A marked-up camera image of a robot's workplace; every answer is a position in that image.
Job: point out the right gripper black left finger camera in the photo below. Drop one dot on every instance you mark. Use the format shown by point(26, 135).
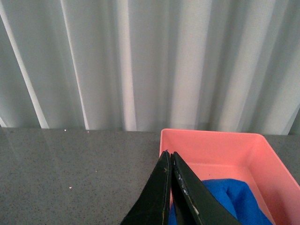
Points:
point(153, 204)

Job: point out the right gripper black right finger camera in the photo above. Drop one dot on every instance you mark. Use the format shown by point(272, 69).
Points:
point(193, 202)

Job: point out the blue microfiber cloth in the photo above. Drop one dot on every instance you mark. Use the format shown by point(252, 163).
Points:
point(237, 198)

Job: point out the pink plastic bin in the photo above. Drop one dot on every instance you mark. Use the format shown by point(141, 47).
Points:
point(241, 156)

